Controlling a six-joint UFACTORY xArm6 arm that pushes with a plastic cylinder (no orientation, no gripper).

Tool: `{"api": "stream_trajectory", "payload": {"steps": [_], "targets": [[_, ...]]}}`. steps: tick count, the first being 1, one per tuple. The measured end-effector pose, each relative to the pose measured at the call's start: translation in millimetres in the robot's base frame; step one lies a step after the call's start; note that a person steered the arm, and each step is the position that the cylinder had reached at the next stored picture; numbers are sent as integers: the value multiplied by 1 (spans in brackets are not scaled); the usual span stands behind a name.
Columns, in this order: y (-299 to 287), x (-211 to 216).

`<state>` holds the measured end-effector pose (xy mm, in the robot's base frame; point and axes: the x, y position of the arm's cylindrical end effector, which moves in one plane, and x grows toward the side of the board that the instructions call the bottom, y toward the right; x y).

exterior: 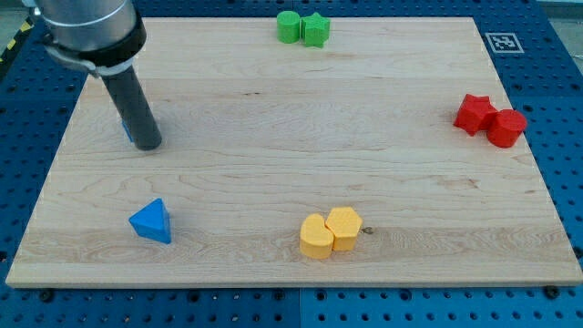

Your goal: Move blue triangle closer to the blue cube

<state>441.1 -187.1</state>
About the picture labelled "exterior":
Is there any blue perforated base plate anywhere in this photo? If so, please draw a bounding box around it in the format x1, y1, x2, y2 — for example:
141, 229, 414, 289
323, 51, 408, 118
1, 0, 582, 327

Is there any blue cube block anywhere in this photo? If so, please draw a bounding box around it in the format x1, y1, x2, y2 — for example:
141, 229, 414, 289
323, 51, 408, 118
121, 120, 134, 143

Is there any yellow hexagon block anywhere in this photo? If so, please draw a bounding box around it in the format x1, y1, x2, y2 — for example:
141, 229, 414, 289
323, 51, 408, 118
325, 207, 363, 251

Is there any wooden board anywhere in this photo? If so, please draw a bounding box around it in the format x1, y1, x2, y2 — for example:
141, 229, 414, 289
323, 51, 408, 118
6, 17, 582, 289

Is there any green cylinder block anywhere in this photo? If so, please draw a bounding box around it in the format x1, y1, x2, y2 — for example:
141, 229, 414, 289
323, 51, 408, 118
276, 11, 301, 44

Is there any white fiducial marker tag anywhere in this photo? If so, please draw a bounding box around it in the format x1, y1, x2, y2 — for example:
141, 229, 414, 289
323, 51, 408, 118
486, 32, 524, 54

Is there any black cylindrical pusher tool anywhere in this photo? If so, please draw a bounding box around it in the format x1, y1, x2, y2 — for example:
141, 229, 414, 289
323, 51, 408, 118
102, 66, 162, 150

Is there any green star block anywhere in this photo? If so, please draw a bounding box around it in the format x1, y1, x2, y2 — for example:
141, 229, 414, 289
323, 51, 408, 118
301, 12, 331, 48

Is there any red star block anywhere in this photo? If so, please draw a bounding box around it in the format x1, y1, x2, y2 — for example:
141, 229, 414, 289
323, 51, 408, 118
454, 94, 497, 136

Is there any red cylinder block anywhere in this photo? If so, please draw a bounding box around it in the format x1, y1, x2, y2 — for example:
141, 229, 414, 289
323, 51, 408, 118
486, 109, 527, 148

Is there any yellow heart block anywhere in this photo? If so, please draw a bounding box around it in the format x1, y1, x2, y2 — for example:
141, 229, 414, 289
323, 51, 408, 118
300, 213, 334, 260

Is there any blue triangle block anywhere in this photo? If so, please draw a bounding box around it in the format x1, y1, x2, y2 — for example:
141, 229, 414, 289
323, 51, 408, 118
128, 198, 171, 244

